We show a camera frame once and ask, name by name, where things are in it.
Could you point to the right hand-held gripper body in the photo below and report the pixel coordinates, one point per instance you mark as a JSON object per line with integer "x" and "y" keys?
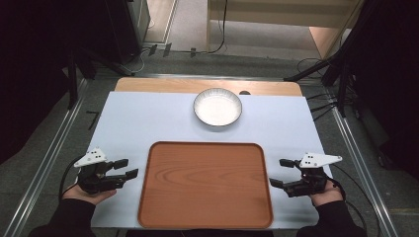
{"x": 309, "y": 182}

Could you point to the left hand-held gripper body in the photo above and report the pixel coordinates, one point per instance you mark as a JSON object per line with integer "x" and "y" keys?
{"x": 93, "y": 179}

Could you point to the person's left hand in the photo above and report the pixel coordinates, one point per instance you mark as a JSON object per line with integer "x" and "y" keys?
{"x": 92, "y": 198}

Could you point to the person's right hand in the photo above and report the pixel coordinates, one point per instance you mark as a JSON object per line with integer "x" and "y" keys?
{"x": 327, "y": 197}

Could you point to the white table mat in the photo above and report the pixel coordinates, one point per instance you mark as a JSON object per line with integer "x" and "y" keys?
{"x": 141, "y": 121}

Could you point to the brown wooden tray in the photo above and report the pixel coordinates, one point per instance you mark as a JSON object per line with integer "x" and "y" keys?
{"x": 206, "y": 186}

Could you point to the light wooden table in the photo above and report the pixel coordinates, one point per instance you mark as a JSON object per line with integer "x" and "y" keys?
{"x": 158, "y": 85}

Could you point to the white round bowl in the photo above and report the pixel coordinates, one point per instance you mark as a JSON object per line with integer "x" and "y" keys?
{"x": 217, "y": 108}

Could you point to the black metal stand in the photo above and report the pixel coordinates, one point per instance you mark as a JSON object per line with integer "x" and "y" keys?
{"x": 74, "y": 79}
{"x": 336, "y": 62}

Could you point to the black cabinet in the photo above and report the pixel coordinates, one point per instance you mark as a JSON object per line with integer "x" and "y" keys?
{"x": 123, "y": 29}

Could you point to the light wooden furniture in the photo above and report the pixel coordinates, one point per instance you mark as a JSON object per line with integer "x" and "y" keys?
{"x": 290, "y": 11}

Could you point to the aluminium floor rail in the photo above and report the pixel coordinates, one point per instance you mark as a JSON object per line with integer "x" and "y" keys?
{"x": 49, "y": 158}
{"x": 362, "y": 164}

